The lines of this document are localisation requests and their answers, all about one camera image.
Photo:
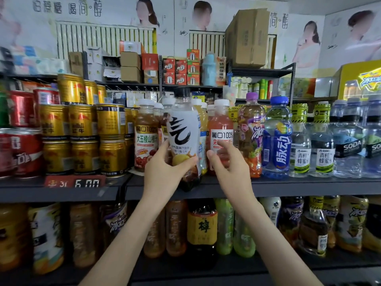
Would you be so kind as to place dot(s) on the person's right hand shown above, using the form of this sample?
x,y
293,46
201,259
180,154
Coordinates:
x,y
237,178

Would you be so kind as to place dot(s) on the person's left hand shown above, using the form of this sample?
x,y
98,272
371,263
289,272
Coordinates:
x,y
164,178

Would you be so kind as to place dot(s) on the purple label fruit drink bottle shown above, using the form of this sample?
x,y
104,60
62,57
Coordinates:
x,y
251,137
114,220

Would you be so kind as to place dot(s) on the brown tea bottle red label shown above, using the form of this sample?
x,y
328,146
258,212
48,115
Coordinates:
x,y
146,137

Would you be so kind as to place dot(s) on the white blue drink bottle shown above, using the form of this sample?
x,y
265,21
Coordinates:
x,y
272,208

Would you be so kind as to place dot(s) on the amber tea bottle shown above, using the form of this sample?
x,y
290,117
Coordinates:
x,y
83,232
176,226
156,241

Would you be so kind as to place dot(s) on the green drink bottle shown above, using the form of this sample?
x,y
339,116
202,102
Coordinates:
x,y
224,226
243,242

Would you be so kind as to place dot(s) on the red fruit juice bottle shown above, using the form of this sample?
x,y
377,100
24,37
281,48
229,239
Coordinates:
x,y
220,131

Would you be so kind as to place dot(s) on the white black brushstroke bottle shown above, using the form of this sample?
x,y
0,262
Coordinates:
x,y
183,131

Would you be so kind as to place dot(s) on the blue label sports drink bottle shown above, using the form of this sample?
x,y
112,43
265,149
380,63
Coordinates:
x,y
277,140

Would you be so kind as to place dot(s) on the dark bottle yellow label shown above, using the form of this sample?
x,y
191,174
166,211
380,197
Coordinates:
x,y
202,229

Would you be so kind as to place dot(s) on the dark grey metal shelf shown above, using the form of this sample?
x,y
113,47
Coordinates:
x,y
297,187

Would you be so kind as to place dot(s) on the stack of gold Red Bull cans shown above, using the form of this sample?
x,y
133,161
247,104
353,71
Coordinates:
x,y
83,128

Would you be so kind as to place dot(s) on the group of red soda cans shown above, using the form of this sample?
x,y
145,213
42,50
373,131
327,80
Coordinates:
x,y
24,152

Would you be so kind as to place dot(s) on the person's left forearm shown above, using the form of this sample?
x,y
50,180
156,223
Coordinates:
x,y
128,247

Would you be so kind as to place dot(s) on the person's right forearm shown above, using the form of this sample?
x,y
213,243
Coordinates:
x,y
277,247

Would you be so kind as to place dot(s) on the red price tag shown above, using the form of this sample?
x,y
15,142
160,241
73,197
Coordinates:
x,y
74,181

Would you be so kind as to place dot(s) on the row of small coloured bottles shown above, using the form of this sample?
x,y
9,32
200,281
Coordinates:
x,y
250,89

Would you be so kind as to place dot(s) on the light blue plastic jug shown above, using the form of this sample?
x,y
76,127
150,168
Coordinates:
x,y
209,71

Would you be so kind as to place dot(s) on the stack of red cartons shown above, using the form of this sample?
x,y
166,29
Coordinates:
x,y
181,68

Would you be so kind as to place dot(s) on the white cardboard boxes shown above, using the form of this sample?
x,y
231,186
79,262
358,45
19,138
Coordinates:
x,y
101,62

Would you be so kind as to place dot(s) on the large cardboard box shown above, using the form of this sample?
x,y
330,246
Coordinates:
x,y
249,38

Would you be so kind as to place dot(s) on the small brown cardboard box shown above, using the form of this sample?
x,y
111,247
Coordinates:
x,y
75,64

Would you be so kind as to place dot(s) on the yellow carton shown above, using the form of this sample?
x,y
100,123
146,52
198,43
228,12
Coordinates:
x,y
360,80

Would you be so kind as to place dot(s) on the stack of white tissue packs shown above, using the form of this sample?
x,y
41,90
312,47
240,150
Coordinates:
x,y
33,59

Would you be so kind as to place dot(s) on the white wall radiator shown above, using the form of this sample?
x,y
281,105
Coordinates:
x,y
205,44

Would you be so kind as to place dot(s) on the wall poster with people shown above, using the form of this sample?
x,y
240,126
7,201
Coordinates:
x,y
89,12

